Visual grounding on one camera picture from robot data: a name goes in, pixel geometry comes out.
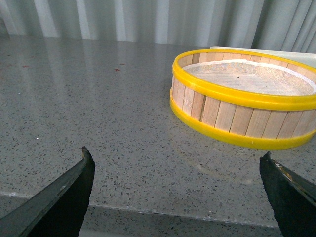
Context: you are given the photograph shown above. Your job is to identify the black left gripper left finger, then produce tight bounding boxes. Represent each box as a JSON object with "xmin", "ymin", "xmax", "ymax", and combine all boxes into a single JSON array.
[{"xmin": 0, "ymin": 147, "xmax": 95, "ymax": 237}]

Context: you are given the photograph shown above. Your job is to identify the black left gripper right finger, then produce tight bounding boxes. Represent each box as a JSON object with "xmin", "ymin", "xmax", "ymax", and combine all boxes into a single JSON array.
[{"xmin": 259, "ymin": 152, "xmax": 316, "ymax": 237}]

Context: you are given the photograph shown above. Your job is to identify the cream white rectangular tray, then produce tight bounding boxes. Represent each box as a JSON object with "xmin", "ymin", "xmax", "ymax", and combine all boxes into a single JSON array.
[{"xmin": 210, "ymin": 46, "xmax": 316, "ymax": 68}]

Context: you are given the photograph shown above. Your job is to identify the wooden steamer basket yellow rims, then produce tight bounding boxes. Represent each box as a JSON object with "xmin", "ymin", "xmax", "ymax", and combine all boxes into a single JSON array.
[{"xmin": 170, "ymin": 49, "xmax": 316, "ymax": 150}]

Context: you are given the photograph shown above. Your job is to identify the white steamer cloth liner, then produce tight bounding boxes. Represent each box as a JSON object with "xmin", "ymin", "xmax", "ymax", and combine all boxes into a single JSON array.
[{"xmin": 183, "ymin": 59, "xmax": 316, "ymax": 96}]

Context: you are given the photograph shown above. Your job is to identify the grey pleated curtain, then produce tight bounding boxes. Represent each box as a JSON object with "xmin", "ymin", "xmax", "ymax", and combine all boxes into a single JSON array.
[{"xmin": 0, "ymin": 0, "xmax": 316, "ymax": 53}]

